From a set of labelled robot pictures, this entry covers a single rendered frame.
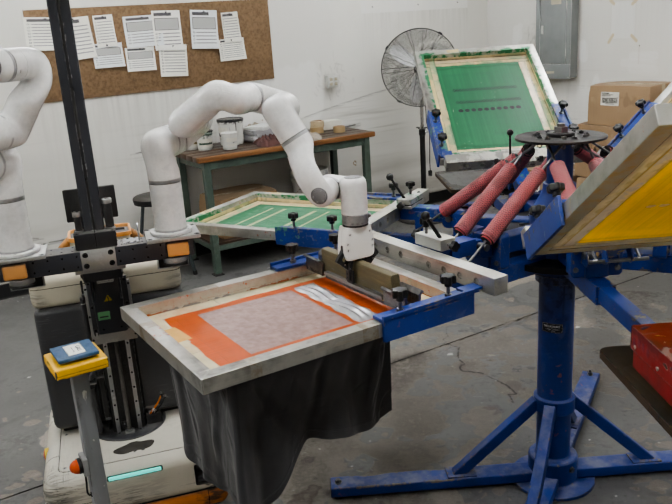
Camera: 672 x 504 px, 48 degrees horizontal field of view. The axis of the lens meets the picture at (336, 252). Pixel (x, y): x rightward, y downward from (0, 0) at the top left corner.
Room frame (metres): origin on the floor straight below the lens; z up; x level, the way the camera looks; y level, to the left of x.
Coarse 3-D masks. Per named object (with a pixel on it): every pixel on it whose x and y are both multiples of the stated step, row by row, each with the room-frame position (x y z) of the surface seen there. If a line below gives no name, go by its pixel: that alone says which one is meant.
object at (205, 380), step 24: (384, 264) 2.21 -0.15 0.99; (216, 288) 2.10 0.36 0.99; (240, 288) 2.14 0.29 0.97; (432, 288) 1.98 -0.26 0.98; (144, 312) 1.98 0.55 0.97; (144, 336) 1.81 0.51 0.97; (168, 336) 1.74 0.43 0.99; (336, 336) 1.68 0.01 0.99; (360, 336) 1.71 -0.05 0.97; (168, 360) 1.67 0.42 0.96; (192, 360) 1.59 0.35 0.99; (240, 360) 1.57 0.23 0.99; (264, 360) 1.57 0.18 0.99; (288, 360) 1.60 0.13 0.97; (192, 384) 1.54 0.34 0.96; (216, 384) 1.50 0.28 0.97
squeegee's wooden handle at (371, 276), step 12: (324, 252) 2.18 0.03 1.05; (336, 252) 2.14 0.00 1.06; (324, 264) 2.19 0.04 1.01; (336, 264) 2.13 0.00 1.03; (348, 264) 2.07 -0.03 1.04; (360, 264) 2.02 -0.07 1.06; (372, 264) 2.00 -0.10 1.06; (360, 276) 2.02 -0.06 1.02; (372, 276) 1.97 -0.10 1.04; (384, 276) 1.92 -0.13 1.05; (396, 276) 1.91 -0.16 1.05; (372, 288) 1.97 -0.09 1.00
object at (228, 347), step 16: (368, 304) 1.97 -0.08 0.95; (384, 304) 1.96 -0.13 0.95; (272, 320) 1.89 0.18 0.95; (288, 320) 1.89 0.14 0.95; (304, 320) 1.88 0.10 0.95; (320, 320) 1.87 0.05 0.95; (336, 320) 1.86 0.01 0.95; (352, 320) 1.86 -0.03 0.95; (368, 320) 1.85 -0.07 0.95; (224, 336) 1.81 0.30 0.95; (240, 336) 1.80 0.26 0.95; (256, 336) 1.79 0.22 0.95; (272, 336) 1.78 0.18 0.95; (288, 336) 1.78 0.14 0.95; (304, 336) 1.77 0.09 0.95; (208, 352) 1.71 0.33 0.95; (224, 352) 1.70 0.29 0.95; (240, 352) 1.70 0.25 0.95; (256, 352) 1.69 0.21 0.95
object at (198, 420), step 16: (176, 384) 1.93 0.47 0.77; (192, 400) 1.83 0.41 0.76; (208, 400) 1.76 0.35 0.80; (224, 400) 1.66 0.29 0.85; (192, 416) 1.88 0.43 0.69; (208, 416) 1.77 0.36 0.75; (224, 416) 1.68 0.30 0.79; (192, 432) 1.90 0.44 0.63; (208, 432) 1.78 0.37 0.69; (224, 432) 1.70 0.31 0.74; (192, 448) 1.91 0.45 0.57; (208, 448) 1.79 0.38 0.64; (224, 448) 1.71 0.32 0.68; (240, 448) 1.61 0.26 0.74; (208, 464) 1.79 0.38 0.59; (224, 464) 1.73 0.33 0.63; (240, 464) 1.60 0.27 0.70; (208, 480) 1.80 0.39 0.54; (224, 480) 1.74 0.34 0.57; (240, 480) 1.60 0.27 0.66; (240, 496) 1.60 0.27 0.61
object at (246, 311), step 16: (288, 288) 2.15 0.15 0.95; (336, 288) 2.12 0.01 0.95; (224, 304) 2.04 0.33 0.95; (240, 304) 2.03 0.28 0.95; (256, 304) 2.03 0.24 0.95; (272, 304) 2.02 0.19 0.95; (288, 304) 2.01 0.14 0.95; (304, 304) 2.00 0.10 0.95; (320, 304) 1.99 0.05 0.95; (176, 320) 1.94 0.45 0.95; (192, 320) 1.93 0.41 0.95; (208, 320) 1.92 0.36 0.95; (224, 320) 1.92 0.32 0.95; (240, 320) 1.91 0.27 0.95; (256, 320) 1.90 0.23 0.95; (192, 336) 1.82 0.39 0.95; (208, 336) 1.81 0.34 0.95
